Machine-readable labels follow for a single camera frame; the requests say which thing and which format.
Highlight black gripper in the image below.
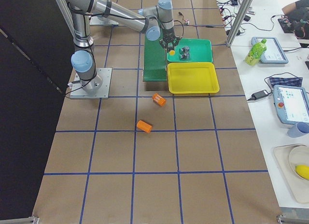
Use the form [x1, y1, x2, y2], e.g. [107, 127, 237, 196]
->
[159, 28, 181, 50]

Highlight orange cylinder with 4680 label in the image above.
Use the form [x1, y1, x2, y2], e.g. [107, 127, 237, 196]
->
[152, 93, 167, 106]

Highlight plain orange cylinder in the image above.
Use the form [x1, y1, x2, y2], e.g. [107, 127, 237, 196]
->
[137, 120, 153, 133]

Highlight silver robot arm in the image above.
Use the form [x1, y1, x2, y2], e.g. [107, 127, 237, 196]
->
[65, 0, 181, 95]

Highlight green conveyor belt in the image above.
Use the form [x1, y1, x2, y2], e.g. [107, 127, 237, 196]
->
[143, 37, 167, 82]

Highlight yellow plastic tray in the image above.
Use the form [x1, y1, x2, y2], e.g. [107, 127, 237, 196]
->
[167, 62, 220, 94]

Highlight green tea bottle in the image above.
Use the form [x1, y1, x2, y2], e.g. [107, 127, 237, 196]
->
[245, 39, 267, 66]

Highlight far teach pendant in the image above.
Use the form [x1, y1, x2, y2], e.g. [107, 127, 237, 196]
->
[251, 37, 289, 64]

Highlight teach pendant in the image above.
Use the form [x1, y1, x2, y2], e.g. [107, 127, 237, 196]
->
[251, 37, 289, 64]
[272, 85, 309, 125]

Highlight black power adapter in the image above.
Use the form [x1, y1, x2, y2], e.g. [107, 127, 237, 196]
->
[250, 90, 269, 100]

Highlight blue plaid cloth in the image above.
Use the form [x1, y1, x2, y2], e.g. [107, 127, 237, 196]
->
[269, 77, 303, 87]

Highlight near teach pendant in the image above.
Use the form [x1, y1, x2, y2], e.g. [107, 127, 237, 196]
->
[272, 85, 309, 125]

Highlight blue plastic cup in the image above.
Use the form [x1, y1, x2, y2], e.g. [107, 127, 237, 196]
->
[287, 122, 309, 138]

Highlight beige tray with bowl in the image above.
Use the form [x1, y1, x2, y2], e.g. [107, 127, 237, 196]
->
[273, 144, 309, 204]

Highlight yellow lemon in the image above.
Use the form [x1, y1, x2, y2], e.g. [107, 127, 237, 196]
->
[295, 165, 309, 180]

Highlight aluminium frame post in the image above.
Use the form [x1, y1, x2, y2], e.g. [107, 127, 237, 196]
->
[226, 0, 253, 47]

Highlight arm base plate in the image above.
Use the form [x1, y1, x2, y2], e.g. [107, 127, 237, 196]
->
[89, 16, 119, 26]
[69, 68, 112, 99]

